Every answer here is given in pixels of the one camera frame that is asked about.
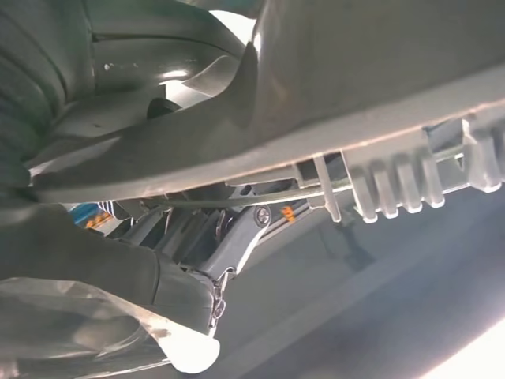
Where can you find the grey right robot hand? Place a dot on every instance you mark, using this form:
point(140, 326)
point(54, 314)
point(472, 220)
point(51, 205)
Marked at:
point(99, 261)

